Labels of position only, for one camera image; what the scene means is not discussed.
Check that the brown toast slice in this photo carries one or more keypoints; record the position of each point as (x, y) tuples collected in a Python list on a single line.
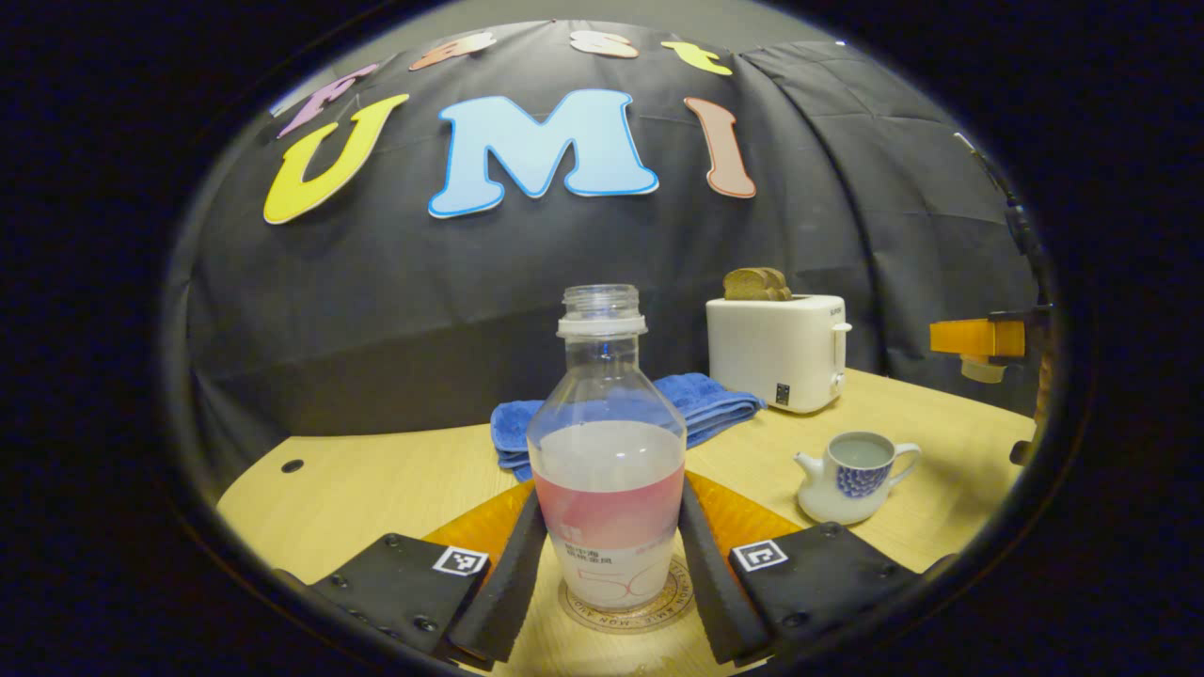
[(748, 285), (786, 284)]

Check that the white toaster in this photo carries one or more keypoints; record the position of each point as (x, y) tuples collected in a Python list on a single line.
[(767, 353)]

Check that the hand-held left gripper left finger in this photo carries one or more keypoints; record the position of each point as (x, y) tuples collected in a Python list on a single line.
[(508, 583)]

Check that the black backdrop cloth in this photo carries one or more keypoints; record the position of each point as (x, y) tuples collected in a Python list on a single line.
[(376, 310)]

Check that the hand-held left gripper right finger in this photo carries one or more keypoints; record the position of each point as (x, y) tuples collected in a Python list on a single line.
[(710, 583)]

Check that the blue folded towel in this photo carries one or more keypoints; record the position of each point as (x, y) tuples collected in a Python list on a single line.
[(715, 404)]

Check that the round patterned coaster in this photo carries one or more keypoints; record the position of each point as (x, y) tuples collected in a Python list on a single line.
[(670, 602)]

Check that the white teacup lid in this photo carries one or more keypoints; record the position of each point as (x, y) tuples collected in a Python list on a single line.
[(983, 369)]

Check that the clear plastic water bottle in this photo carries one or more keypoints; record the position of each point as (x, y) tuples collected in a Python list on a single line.
[(607, 470)]

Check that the white blue-patterned teacup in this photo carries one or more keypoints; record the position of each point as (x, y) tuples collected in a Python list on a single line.
[(837, 494)]

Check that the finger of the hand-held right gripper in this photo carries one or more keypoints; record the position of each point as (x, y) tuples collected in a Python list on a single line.
[(974, 337)]

